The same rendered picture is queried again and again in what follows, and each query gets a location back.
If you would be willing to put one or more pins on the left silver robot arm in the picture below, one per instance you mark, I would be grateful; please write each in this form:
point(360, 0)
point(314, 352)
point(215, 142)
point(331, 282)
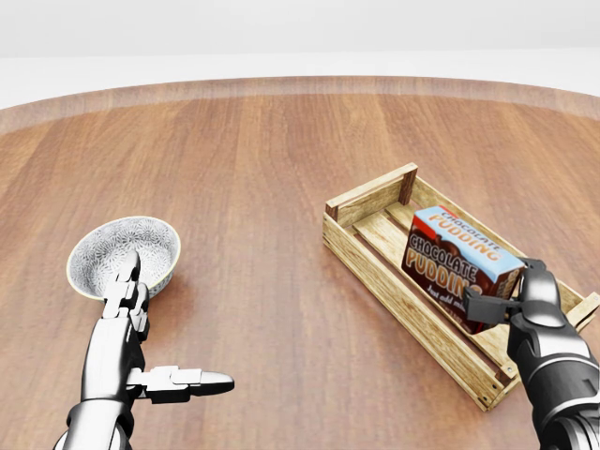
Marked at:
point(94, 426)

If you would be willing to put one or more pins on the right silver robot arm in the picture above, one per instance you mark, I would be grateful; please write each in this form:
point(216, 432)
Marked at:
point(569, 408)

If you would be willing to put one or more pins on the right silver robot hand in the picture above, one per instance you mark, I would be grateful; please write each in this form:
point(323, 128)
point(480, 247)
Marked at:
point(544, 323)

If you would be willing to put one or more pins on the chocolate pudding box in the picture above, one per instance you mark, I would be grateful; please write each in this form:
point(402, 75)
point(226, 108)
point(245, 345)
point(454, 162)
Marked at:
point(457, 262)

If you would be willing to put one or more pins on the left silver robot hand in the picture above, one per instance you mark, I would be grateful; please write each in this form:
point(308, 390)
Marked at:
point(111, 350)

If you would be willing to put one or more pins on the wooden slat tray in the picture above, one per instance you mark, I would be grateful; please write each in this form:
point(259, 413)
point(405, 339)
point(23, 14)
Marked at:
point(408, 281)

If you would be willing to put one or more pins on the grey patterned bowl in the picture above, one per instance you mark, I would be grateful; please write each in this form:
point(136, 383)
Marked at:
point(112, 248)

